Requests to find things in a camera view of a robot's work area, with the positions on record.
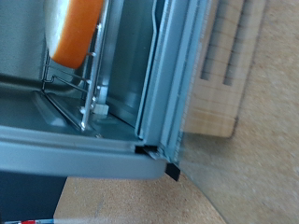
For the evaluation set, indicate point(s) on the white bread slice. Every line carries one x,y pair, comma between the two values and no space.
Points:
74,31

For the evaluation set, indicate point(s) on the silver toaster oven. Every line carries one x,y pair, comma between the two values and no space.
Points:
78,161

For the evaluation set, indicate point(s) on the slatted wooden block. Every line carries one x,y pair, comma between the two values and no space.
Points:
218,102

